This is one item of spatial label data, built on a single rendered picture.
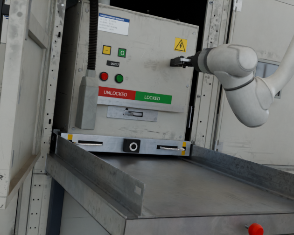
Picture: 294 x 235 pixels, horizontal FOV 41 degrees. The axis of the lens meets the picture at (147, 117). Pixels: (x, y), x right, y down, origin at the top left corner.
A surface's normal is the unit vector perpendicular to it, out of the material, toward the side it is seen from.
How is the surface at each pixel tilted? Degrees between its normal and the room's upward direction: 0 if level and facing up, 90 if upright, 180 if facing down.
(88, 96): 90
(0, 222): 90
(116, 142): 90
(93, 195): 90
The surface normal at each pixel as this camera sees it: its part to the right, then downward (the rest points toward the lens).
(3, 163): 0.15, 0.07
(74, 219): 0.45, 0.11
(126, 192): -0.88, -0.08
